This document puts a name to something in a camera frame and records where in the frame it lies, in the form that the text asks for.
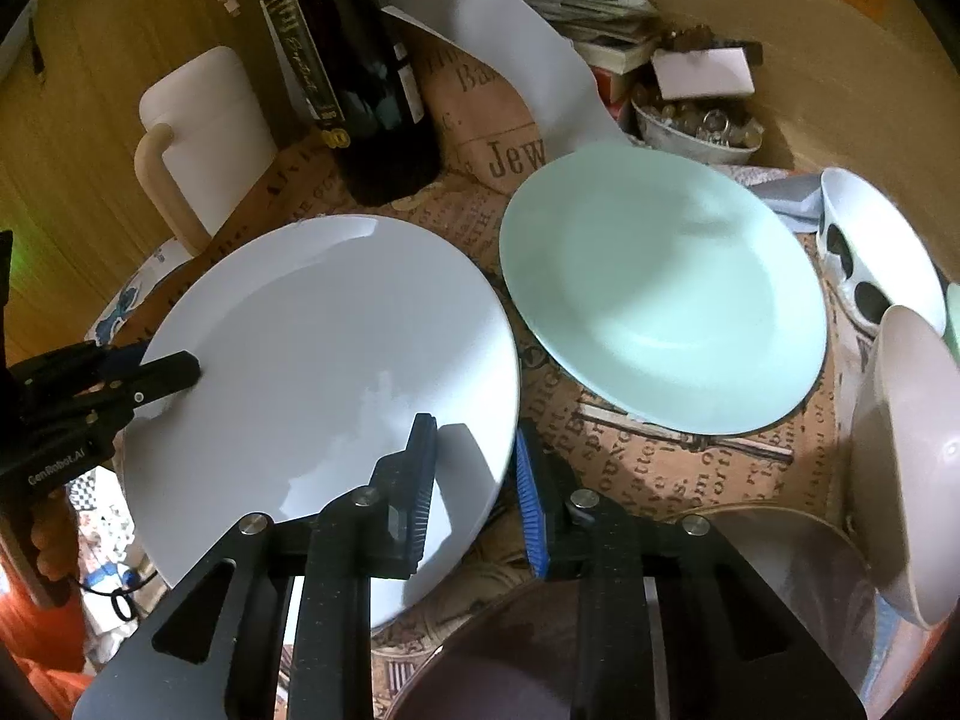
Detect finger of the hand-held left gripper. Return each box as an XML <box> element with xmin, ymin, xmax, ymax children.
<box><xmin>96</xmin><ymin>351</ymin><xmax>203</xmax><ymax>411</ymax></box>
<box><xmin>77</xmin><ymin>340</ymin><xmax>151</xmax><ymax>381</ymax></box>

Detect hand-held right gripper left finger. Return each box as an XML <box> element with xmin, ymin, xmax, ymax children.
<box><xmin>71</xmin><ymin>412</ymin><xmax>440</xmax><ymax>720</ymax></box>

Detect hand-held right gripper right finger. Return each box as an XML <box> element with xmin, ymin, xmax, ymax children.
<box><xmin>514</xmin><ymin>420</ymin><xmax>867</xmax><ymax>720</ymax></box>

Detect large white plate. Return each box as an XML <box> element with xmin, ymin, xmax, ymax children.
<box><xmin>120</xmin><ymin>214</ymin><xmax>522</xmax><ymax>631</ymax></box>

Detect mint green plate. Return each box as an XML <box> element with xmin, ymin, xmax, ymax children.
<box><xmin>499</xmin><ymin>142</ymin><xmax>828</xmax><ymax>436</ymax></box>

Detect person's left hand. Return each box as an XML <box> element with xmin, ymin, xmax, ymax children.
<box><xmin>32</xmin><ymin>491</ymin><xmax>76</xmax><ymax>584</ymax></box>

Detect white cartoon print mat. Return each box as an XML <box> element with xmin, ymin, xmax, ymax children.
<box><xmin>82</xmin><ymin>240</ymin><xmax>196</xmax><ymax>346</ymax></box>

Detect white patterned cloth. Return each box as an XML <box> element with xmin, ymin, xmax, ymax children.
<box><xmin>64</xmin><ymin>465</ymin><xmax>173</xmax><ymax>661</ymax></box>

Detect newspaper print tablecloth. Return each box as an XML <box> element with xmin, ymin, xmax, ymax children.
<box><xmin>82</xmin><ymin>37</ymin><xmax>901</xmax><ymax>720</ymax></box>

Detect orange cloth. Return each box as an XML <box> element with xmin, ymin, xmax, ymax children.
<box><xmin>0</xmin><ymin>562</ymin><xmax>98</xmax><ymax>720</ymax></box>

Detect pale pink bowl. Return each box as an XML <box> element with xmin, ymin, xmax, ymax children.
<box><xmin>851</xmin><ymin>305</ymin><xmax>960</xmax><ymax>629</ymax></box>
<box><xmin>390</xmin><ymin>506</ymin><xmax>901</xmax><ymax>720</ymax></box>

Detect dark wine bottle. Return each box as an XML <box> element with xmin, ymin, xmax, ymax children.
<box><xmin>255</xmin><ymin>0</ymin><xmax>443</xmax><ymax>207</ymax></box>

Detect small bowl of trinkets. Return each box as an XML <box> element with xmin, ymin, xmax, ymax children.
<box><xmin>630</xmin><ymin>82</ymin><xmax>766</xmax><ymax>166</ymax></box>

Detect light blue cloth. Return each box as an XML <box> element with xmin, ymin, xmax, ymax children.
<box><xmin>731</xmin><ymin>165</ymin><xmax>826</xmax><ymax>230</ymax></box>

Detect red and white box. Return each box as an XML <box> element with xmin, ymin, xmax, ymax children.
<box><xmin>589</xmin><ymin>64</ymin><xmax>638</xmax><ymax>117</ymax></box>

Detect white paper sheet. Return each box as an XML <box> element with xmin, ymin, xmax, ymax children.
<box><xmin>382</xmin><ymin>0</ymin><xmax>627</xmax><ymax>158</ymax></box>

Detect white card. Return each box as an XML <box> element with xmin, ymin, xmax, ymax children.
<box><xmin>651</xmin><ymin>47</ymin><xmax>755</xmax><ymax>100</ymax></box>

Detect black cable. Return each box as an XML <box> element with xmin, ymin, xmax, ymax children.
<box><xmin>71</xmin><ymin>566</ymin><xmax>162</xmax><ymax>623</ymax></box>

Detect white pitcher with beige handle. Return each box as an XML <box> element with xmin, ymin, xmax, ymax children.
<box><xmin>135</xmin><ymin>45</ymin><xmax>278</xmax><ymax>256</ymax></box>

